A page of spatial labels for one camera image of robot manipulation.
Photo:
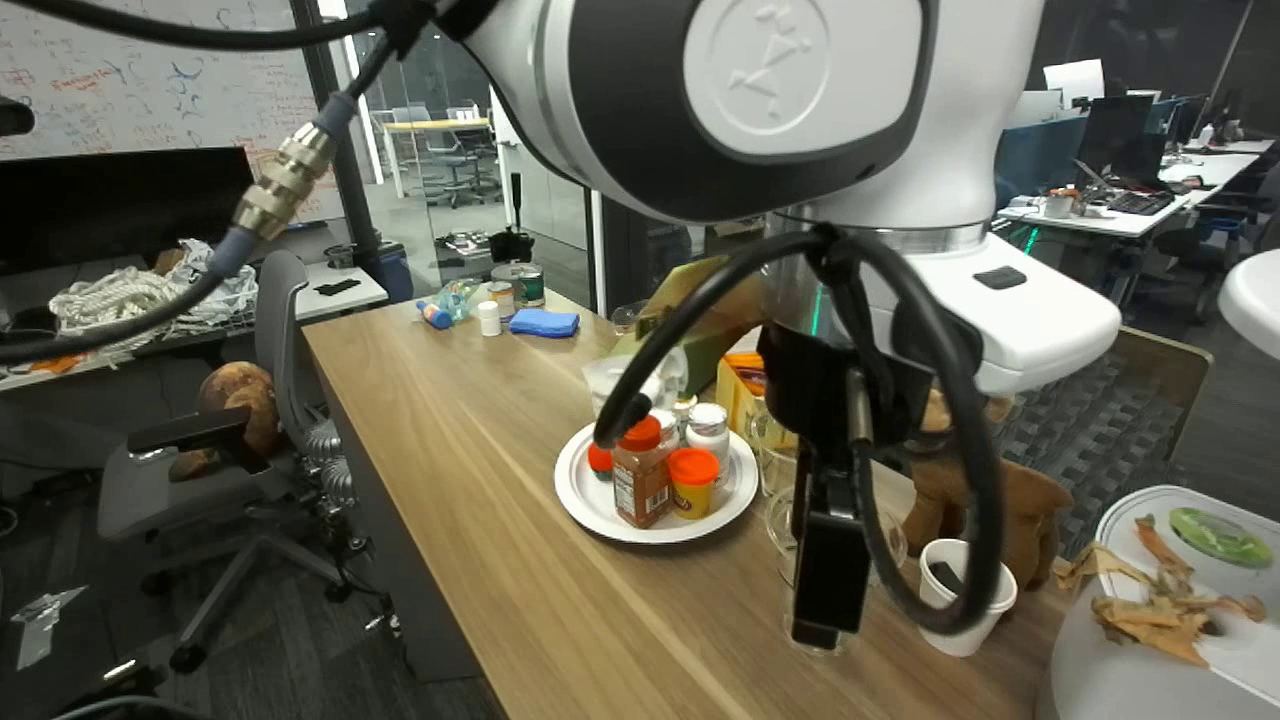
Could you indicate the spice jar orange lid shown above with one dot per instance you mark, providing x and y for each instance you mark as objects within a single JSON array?
[{"x": 642, "y": 485}]

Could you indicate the white plastic bin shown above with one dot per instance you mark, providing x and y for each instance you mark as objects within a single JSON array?
[{"x": 1132, "y": 675}]

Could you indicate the grey foam floor mat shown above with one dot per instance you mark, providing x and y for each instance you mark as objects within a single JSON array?
[{"x": 1104, "y": 412}]

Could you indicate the white backed monitor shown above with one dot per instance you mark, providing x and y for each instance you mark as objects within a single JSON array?
[{"x": 1076, "y": 76}]

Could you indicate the white bottle black text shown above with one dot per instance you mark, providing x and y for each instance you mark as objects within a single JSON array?
[{"x": 708, "y": 435}]

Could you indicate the yellow cardboard box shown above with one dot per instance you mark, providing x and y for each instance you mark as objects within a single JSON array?
[{"x": 740, "y": 392}]

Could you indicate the brown plush toy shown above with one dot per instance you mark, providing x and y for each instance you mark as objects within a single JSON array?
[{"x": 241, "y": 403}]

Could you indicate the taped wrist camera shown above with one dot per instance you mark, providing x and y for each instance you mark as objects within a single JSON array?
[{"x": 720, "y": 306}]

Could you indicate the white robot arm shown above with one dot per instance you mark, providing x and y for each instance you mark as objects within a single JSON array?
[{"x": 826, "y": 122}]

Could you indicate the white paper cup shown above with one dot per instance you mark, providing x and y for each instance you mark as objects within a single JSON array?
[{"x": 947, "y": 567}]

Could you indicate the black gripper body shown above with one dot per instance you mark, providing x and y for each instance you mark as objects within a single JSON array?
[{"x": 833, "y": 382}]

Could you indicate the white office desk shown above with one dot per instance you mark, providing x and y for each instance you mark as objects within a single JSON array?
[{"x": 1146, "y": 215}]

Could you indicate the small white jar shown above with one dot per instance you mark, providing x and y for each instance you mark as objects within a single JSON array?
[{"x": 489, "y": 317}]

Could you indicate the tin can teal label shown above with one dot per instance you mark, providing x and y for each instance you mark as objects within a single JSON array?
[{"x": 528, "y": 284}]

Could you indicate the red toy strawberry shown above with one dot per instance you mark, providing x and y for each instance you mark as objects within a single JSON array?
[{"x": 600, "y": 462}]

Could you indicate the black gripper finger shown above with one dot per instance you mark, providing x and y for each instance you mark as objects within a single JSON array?
[{"x": 829, "y": 575}]

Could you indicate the black office chair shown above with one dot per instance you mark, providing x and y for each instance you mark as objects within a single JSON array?
[{"x": 203, "y": 506}]

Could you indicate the blue cloth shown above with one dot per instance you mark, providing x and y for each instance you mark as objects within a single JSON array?
[{"x": 542, "y": 323}]

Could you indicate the brown plush moose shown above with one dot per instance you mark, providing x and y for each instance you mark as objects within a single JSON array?
[{"x": 1027, "y": 512}]

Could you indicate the white paper plate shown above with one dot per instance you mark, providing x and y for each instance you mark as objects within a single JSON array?
[{"x": 585, "y": 506}]

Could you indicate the orange lid dough tub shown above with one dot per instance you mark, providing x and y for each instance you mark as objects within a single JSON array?
[{"x": 694, "y": 480}]

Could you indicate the white round table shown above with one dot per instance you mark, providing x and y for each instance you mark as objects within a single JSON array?
[{"x": 1262, "y": 303}]

